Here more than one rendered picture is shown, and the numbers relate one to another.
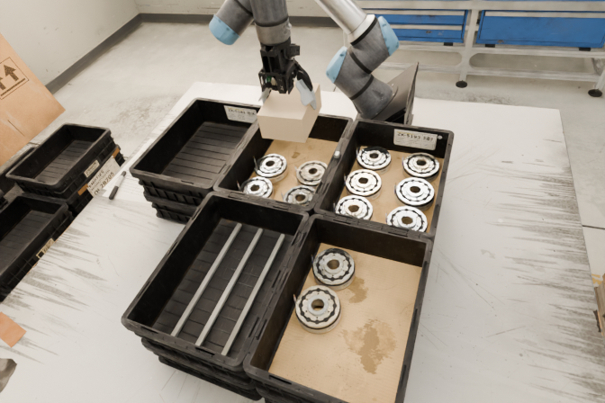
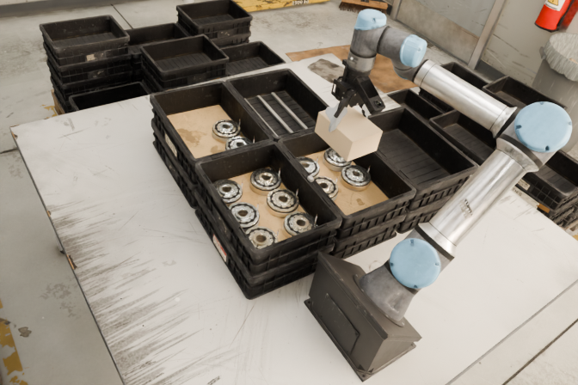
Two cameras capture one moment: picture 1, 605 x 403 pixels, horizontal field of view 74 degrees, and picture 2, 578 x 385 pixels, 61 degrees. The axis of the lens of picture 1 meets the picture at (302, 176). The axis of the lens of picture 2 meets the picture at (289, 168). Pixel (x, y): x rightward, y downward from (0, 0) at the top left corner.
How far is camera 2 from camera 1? 1.73 m
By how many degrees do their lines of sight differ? 76
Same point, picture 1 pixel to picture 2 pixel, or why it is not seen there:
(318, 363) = (204, 119)
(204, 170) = (392, 156)
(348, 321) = (207, 138)
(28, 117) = not seen: outside the picture
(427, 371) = (159, 178)
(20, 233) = (482, 149)
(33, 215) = not seen: hidden behind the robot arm
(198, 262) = (310, 119)
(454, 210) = (219, 284)
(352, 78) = not seen: hidden behind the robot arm
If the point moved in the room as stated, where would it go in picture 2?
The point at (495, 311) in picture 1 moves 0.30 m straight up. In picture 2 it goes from (141, 227) to (135, 157)
